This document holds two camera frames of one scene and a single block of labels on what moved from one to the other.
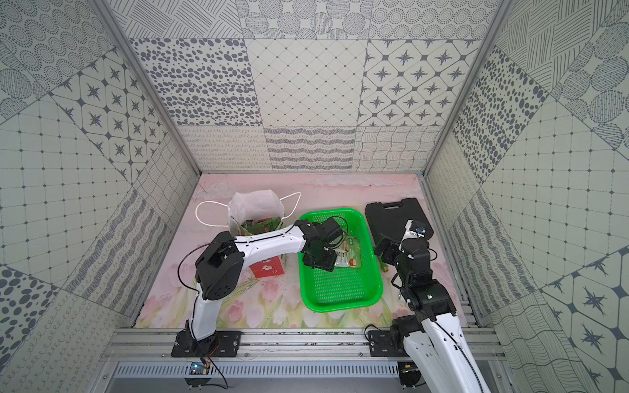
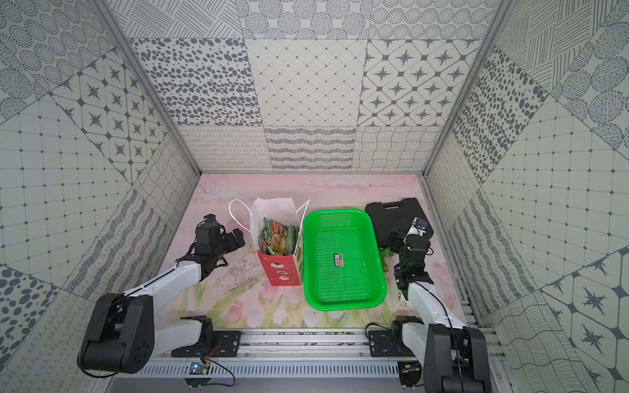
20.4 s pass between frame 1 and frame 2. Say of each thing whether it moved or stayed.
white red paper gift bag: moved
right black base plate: stayed
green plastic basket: stayed
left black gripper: moved
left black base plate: stayed
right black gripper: moved
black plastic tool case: stayed
